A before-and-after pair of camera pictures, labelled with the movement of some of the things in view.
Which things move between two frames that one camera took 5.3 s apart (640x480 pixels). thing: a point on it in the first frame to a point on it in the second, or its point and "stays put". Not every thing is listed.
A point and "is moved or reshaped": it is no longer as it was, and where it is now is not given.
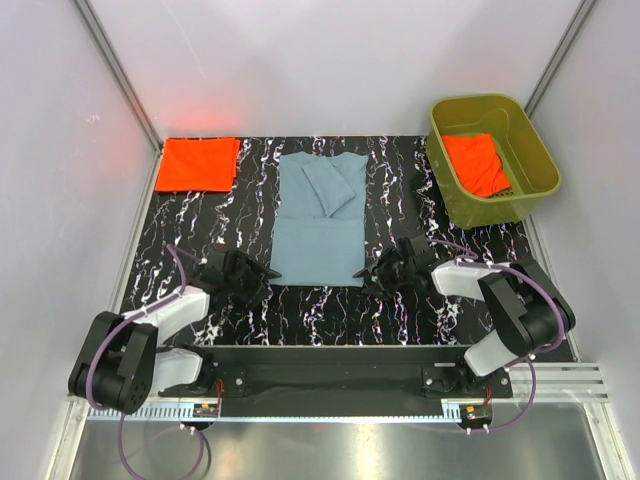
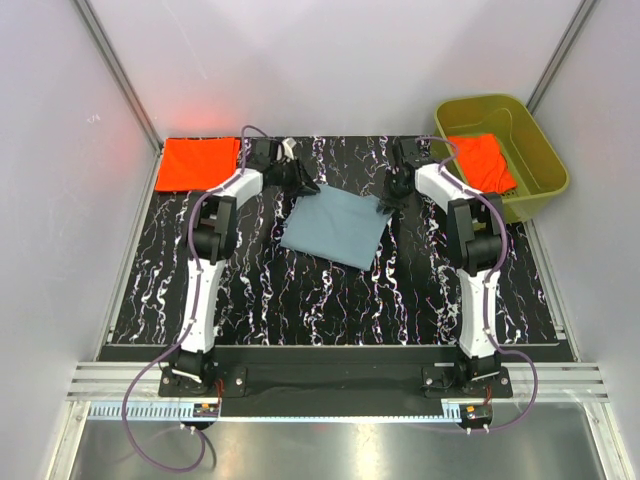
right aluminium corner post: [559, 56] stays put
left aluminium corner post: [115, 63] stays put
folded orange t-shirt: [198, 164] stays put
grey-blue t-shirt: [319, 229] is moved or reshaped
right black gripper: [382, 268] to [391, 176]
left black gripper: [257, 275] to [306, 187]
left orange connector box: [205, 410] stays put
